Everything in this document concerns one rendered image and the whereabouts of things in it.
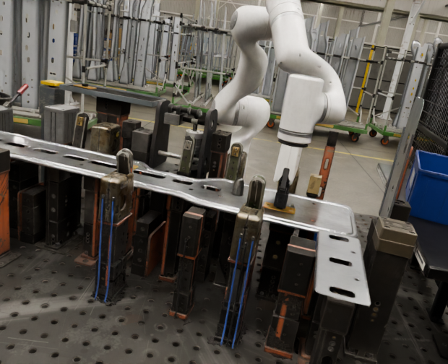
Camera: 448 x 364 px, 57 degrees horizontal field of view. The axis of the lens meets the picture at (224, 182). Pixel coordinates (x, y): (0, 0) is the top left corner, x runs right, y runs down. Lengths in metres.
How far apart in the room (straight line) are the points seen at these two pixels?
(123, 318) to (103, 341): 0.09
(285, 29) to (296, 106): 0.23
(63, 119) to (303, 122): 0.82
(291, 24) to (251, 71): 0.36
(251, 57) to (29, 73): 4.33
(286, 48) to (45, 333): 0.90
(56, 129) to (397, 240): 1.10
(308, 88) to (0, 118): 1.10
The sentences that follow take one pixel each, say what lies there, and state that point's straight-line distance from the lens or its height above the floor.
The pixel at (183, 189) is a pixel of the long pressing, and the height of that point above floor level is 1.00.
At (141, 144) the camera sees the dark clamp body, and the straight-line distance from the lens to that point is 1.38.
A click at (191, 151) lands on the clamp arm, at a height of 1.06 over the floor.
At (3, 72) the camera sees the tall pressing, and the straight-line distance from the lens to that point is 5.65.
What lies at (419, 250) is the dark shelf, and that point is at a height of 1.03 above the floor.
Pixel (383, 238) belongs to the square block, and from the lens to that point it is 0.99.
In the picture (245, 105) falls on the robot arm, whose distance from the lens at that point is 1.59.
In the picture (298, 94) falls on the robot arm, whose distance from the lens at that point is 0.98.
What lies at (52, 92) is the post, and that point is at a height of 1.12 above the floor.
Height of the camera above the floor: 1.39
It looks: 19 degrees down
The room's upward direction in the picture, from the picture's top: 9 degrees clockwise
